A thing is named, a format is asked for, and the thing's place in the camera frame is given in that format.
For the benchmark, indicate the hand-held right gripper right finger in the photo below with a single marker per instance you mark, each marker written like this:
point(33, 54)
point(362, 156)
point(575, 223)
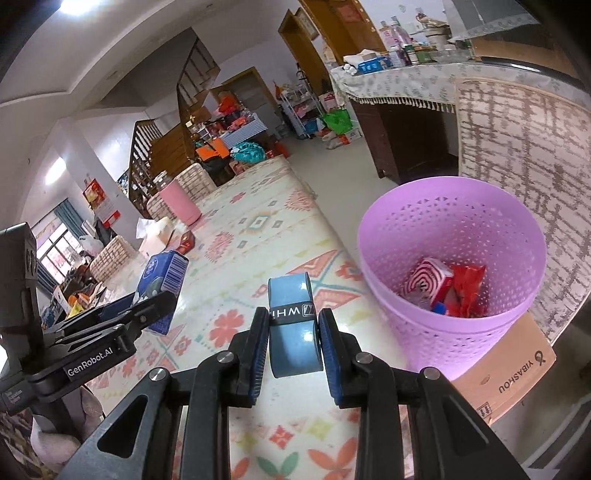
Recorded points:
point(330, 360)

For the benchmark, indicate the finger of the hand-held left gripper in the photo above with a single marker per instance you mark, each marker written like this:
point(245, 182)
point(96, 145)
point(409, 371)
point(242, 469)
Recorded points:
point(152, 314)
point(115, 308)

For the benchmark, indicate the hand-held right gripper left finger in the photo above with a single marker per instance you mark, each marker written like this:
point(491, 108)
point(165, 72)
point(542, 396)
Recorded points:
point(256, 355)

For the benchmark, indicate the blue grip tape roll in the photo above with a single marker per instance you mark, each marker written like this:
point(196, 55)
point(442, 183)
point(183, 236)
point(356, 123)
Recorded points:
point(293, 341)

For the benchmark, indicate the blue tissue pack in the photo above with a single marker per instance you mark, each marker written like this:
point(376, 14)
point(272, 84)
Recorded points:
point(161, 272)

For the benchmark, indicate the purple plastic wastebasket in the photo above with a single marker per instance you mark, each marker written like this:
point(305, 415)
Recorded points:
point(415, 337)

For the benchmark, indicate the red and white food box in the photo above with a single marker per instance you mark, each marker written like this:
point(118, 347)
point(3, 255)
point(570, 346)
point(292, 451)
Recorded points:
point(425, 277)

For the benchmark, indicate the red snack bag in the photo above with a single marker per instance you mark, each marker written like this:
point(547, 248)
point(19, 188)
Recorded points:
point(466, 288)

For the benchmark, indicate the beige patterned chair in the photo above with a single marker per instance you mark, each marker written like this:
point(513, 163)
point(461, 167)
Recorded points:
point(196, 180)
point(113, 258)
point(521, 147)

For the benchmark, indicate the white tissue pack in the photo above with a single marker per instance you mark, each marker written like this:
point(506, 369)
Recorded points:
point(157, 237)

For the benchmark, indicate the large red cigarette box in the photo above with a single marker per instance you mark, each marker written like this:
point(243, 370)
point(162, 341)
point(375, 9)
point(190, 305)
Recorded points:
point(187, 242)

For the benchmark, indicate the blue curtain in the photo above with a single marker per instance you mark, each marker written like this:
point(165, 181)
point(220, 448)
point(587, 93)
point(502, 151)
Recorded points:
point(69, 219)

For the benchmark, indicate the pink thermos bottle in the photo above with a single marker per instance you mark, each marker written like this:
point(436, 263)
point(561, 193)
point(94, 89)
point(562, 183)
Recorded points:
point(180, 203)

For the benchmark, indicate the patterned tablecloth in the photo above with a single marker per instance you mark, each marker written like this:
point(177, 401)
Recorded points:
point(277, 221)

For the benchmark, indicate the wooden staircase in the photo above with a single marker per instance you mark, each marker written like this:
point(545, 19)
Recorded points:
point(171, 138)

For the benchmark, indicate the brown cardboard box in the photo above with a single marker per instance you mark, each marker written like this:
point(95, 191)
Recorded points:
point(512, 360)

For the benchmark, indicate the green shopping bag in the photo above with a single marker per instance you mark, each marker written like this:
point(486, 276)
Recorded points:
point(339, 120)

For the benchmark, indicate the white storage rack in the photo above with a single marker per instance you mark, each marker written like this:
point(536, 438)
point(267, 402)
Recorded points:
point(300, 113)

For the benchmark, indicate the side table with fringed cloth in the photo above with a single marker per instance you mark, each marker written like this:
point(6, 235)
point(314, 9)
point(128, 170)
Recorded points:
point(392, 83)

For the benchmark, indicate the ceiling light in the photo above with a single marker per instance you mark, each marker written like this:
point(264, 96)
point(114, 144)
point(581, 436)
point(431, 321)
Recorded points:
point(83, 5)

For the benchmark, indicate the red wall calendar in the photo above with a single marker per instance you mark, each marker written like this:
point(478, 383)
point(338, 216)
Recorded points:
point(99, 198)

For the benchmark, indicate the framed wall picture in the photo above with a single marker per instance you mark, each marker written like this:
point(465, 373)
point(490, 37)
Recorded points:
point(307, 23)

